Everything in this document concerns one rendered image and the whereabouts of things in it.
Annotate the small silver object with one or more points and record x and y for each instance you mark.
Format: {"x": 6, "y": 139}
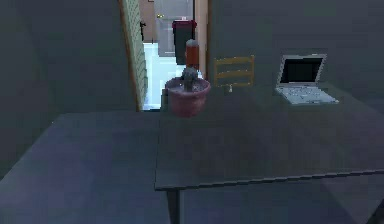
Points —
{"x": 230, "y": 88}

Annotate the orange bottle with grey cap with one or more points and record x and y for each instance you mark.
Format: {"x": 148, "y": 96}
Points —
{"x": 191, "y": 56}

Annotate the green room door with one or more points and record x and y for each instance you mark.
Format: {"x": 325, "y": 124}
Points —
{"x": 135, "y": 53}

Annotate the dark grey table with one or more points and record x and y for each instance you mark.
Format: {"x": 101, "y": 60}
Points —
{"x": 253, "y": 143}

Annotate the grey room door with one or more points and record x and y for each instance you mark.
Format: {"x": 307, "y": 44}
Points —
{"x": 168, "y": 20}

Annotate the pink plant pot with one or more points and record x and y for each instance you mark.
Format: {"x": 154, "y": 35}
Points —
{"x": 187, "y": 98}

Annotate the small grey cactus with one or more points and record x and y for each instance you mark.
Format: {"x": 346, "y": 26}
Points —
{"x": 188, "y": 77}

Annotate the yellow wooden chair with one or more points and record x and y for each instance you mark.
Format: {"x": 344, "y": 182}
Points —
{"x": 233, "y": 70}

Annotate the black bin with red lid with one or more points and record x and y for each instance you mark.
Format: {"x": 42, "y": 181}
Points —
{"x": 182, "y": 40}

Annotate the silver laptop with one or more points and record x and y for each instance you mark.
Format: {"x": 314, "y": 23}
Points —
{"x": 301, "y": 83}

